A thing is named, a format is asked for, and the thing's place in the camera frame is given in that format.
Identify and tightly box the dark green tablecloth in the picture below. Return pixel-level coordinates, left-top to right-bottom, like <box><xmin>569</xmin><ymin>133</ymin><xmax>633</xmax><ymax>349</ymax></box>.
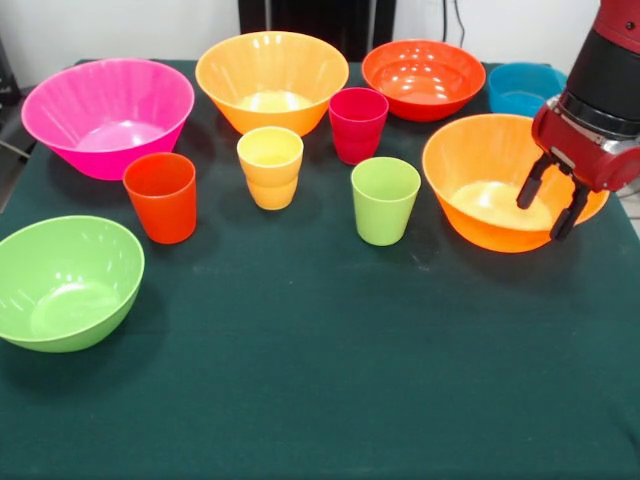
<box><xmin>0</xmin><ymin>58</ymin><xmax>640</xmax><ymax>480</ymax></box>

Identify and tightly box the blue plastic bowl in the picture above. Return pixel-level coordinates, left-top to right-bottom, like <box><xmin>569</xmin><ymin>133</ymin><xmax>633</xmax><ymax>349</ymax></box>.
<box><xmin>487</xmin><ymin>62</ymin><xmax>569</xmax><ymax>119</ymax></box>

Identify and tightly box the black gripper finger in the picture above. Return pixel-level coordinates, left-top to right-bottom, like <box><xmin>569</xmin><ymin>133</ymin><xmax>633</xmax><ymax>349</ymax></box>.
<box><xmin>551</xmin><ymin>182</ymin><xmax>591</xmax><ymax>242</ymax></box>
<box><xmin>516</xmin><ymin>152</ymin><xmax>556</xmax><ymax>210</ymax></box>

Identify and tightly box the crimson plastic cup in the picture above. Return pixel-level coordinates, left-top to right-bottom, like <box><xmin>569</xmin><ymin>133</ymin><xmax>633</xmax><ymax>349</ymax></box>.
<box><xmin>328</xmin><ymin>87</ymin><xmax>390</xmax><ymax>166</ymax></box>

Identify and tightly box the green plastic bowl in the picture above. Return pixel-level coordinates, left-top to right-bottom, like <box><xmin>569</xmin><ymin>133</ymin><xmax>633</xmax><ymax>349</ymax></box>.
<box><xmin>0</xmin><ymin>215</ymin><xmax>146</xmax><ymax>354</ymax></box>

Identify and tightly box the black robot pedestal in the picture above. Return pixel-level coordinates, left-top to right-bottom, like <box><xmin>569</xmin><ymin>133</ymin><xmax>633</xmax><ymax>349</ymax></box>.
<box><xmin>238</xmin><ymin>0</ymin><xmax>397</xmax><ymax>62</ymax></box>

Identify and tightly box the red plastic cup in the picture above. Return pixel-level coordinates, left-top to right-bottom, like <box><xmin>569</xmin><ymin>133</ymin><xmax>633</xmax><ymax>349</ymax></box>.
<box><xmin>122</xmin><ymin>152</ymin><xmax>198</xmax><ymax>245</ymax></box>

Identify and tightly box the orange plastic bowl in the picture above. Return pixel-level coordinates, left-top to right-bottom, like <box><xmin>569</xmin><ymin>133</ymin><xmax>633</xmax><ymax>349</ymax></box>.
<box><xmin>194</xmin><ymin>30</ymin><xmax>350</xmax><ymax>137</ymax></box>
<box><xmin>422</xmin><ymin>113</ymin><xmax>611</xmax><ymax>254</ymax></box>

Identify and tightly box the red plastic bowl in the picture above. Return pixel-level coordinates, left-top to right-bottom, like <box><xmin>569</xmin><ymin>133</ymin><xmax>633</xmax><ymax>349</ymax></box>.
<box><xmin>361</xmin><ymin>39</ymin><xmax>487</xmax><ymax>123</ymax></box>

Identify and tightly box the yellow plastic cup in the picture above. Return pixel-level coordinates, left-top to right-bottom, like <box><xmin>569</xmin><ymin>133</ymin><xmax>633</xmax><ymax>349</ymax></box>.
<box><xmin>236</xmin><ymin>126</ymin><xmax>305</xmax><ymax>211</ymax></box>

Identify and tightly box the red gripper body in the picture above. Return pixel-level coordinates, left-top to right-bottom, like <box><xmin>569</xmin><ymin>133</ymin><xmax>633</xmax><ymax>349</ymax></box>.
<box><xmin>531</xmin><ymin>104</ymin><xmax>640</xmax><ymax>194</ymax></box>

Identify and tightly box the pink plastic bowl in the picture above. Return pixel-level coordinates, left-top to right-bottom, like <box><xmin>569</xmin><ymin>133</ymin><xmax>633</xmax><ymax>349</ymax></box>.
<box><xmin>20</xmin><ymin>57</ymin><xmax>196</xmax><ymax>181</ymax></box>

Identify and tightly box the black wall cable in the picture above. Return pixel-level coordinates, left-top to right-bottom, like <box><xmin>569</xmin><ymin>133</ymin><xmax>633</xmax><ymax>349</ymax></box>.
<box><xmin>442</xmin><ymin>0</ymin><xmax>467</xmax><ymax>49</ymax></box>

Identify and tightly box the green plastic cup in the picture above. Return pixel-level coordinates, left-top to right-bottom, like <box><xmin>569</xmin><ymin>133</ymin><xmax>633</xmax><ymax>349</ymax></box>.
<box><xmin>350</xmin><ymin>156</ymin><xmax>422</xmax><ymax>247</ymax></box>

